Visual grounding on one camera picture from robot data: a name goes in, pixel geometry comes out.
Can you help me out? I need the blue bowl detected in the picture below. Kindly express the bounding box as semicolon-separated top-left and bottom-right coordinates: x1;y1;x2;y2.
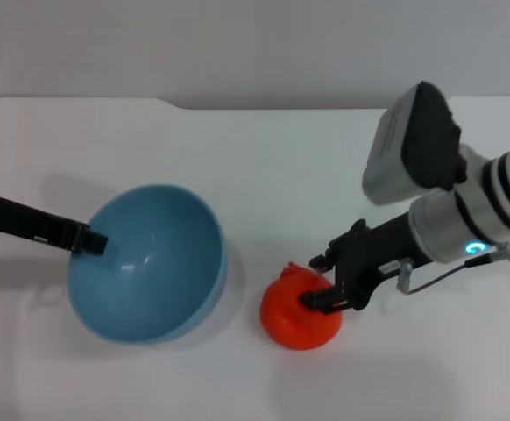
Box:
66;183;229;346

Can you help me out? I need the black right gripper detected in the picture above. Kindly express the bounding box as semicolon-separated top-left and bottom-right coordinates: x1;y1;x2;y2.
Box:
300;210;430;315

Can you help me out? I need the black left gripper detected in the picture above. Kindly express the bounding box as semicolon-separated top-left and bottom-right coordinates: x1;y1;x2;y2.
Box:
0;191;109;257

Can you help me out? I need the orange fruit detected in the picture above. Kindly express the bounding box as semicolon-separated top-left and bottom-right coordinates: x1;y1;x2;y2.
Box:
259;261;344;352

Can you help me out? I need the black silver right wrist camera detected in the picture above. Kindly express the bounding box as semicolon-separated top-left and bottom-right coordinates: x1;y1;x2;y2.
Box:
362;81;469;205

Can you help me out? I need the right arm cable with plug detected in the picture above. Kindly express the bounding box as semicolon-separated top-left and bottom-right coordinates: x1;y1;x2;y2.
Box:
397;245;510;296

